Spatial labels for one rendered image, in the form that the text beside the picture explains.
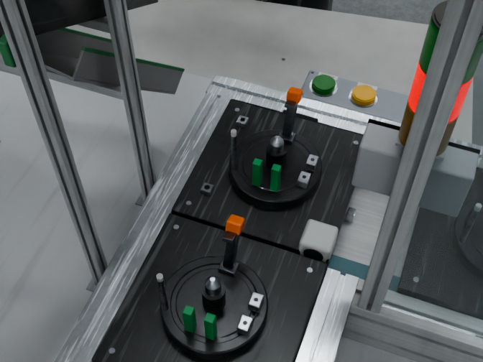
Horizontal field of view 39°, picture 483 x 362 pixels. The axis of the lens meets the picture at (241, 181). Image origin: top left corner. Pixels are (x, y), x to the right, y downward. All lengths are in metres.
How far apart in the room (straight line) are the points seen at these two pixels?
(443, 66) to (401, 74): 0.79
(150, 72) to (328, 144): 0.30
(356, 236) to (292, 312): 0.19
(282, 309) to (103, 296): 0.24
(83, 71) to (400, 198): 0.43
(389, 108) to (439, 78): 0.57
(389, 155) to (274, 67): 0.66
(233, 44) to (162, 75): 0.36
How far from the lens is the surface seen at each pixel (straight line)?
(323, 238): 0.95
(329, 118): 1.13
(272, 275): 0.93
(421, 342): 0.97
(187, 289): 0.90
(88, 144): 1.24
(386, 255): 0.83
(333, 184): 1.03
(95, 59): 0.90
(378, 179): 0.76
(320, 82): 1.17
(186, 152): 1.08
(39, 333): 1.06
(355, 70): 1.36
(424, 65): 0.63
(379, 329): 0.97
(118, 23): 0.86
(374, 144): 0.73
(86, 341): 0.93
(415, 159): 0.69
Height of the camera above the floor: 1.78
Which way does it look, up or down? 53 degrees down
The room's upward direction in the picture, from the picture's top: straight up
